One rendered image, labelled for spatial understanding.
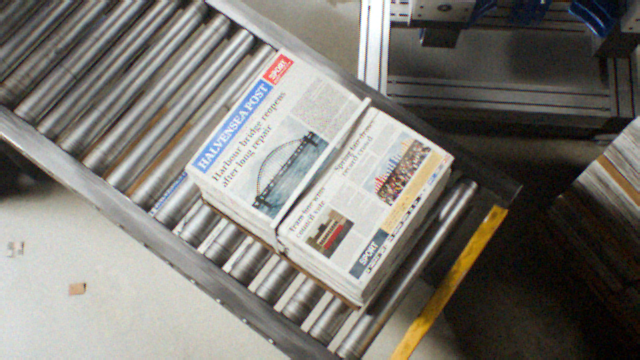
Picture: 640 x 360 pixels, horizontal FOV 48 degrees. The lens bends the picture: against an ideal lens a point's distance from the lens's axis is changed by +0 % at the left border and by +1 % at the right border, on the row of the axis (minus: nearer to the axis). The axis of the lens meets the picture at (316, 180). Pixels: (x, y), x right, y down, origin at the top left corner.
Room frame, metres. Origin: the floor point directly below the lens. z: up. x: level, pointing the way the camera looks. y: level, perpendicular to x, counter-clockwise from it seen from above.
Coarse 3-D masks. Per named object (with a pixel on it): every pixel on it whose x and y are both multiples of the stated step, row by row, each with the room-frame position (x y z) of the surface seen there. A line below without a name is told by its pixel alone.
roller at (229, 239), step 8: (224, 232) 0.38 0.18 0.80; (232, 232) 0.38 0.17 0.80; (240, 232) 0.38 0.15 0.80; (216, 240) 0.36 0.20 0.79; (224, 240) 0.36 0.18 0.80; (232, 240) 0.36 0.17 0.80; (240, 240) 0.37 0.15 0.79; (208, 248) 0.35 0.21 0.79; (216, 248) 0.35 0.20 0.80; (224, 248) 0.35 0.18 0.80; (232, 248) 0.35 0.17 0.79; (208, 256) 0.33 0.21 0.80; (216, 256) 0.33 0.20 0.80; (224, 256) 0.33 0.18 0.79; (224, 264) 0.32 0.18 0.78
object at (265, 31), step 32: (192, 0) 0.94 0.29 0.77; (224, 0) 0.92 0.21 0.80; (256, 32) 0.83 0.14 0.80; (288, 32) 0.84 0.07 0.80; (320, 64) 0.76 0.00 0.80; (384, 96) 0.68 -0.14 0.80; (416, 128) 0.61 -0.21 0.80; (480, 160) 0.54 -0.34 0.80; (480, 192) 0.48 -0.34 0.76; (512, 192) 0.47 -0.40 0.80
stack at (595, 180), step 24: (624, 144) 0.60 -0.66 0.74; (600, 168) 0.60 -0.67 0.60; (624, 168) 0.57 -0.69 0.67; (576, 192) 0.60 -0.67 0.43; (600, 192) 0.56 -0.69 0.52; (624, 192) 0.54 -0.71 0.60; (552, 216) 0.60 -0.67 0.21; (576, 216) 0.56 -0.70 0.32; (600, 216) 0.53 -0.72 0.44; (624, 216) 0.50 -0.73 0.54; (552, 240) 0.55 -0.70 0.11; (576, 240) 0.52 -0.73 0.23; (600, 240) 0.49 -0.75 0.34; (624, 240) 0.47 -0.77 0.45; (576, 264) 0.48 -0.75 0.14; (600, 264) 0.45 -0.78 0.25; (624, 264) 0.43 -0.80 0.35; (576, 288) 0.43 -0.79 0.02; (624, 288) 0.38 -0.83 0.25; (600, 312) 0.36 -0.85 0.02; (624, 336) 0.29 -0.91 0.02
